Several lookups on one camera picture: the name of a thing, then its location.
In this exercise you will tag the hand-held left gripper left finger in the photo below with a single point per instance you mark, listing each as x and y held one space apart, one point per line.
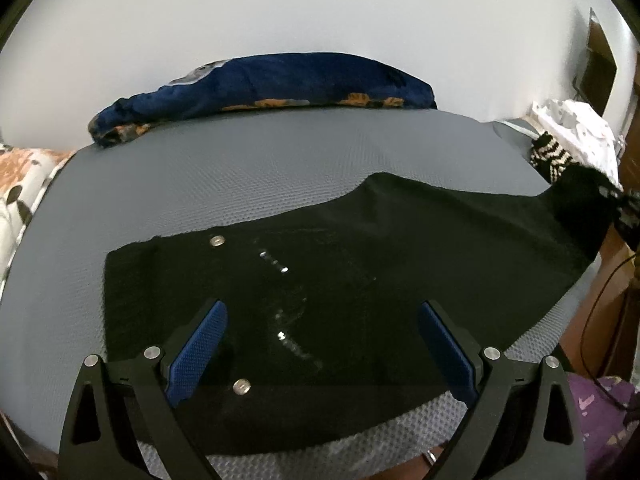
195 355

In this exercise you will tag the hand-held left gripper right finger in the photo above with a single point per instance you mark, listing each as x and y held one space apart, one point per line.
450 352

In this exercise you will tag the black pants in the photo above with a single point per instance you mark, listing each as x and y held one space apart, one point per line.
350 270

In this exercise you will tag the brown wooden cabinet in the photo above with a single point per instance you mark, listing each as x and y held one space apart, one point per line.
612 305

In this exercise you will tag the purple printed cloth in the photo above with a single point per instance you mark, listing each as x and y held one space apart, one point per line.
605 425

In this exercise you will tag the grey mesh mat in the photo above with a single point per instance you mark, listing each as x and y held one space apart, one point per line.
250 170

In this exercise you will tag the black white striped cloth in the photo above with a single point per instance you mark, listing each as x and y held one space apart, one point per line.
550 152

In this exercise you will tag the white floral pillow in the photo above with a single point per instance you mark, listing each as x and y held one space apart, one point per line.
20 190

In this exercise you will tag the white crumpled cloth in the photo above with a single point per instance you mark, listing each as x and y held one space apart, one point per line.
580 125

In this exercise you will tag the blue printed blanket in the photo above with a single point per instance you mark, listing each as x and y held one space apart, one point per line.
280 85

